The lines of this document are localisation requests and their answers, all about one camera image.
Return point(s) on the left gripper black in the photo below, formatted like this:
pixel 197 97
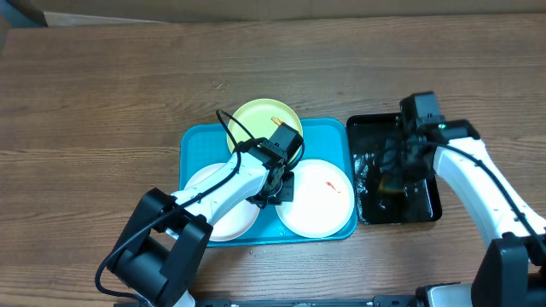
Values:
pixel 286 196

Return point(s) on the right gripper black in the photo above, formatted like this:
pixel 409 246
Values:
pixel 392 162

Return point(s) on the green yellow scrubbing sponge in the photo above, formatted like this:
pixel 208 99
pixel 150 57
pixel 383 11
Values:
pixel 391 184

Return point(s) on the light green round plate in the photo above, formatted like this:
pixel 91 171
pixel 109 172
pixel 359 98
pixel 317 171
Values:
pixel 262 117

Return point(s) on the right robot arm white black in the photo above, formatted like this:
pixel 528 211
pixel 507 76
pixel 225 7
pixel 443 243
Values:
pixel 512 272

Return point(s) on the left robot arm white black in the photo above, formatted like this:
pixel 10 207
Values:
pixel 157 255

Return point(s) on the teal plastic serving tray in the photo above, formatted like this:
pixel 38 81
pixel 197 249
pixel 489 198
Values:
pixel 206 144

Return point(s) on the black rectangular wash tray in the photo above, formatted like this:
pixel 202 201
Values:
pixel 418 203

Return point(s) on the white plate with ketchup left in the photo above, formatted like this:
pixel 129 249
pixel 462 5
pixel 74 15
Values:
pixel 237 221

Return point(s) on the cardboard sheet at back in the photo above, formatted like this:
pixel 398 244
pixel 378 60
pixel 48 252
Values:
pixel 244 10

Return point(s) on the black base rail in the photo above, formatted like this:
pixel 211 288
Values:
pixel 324 302

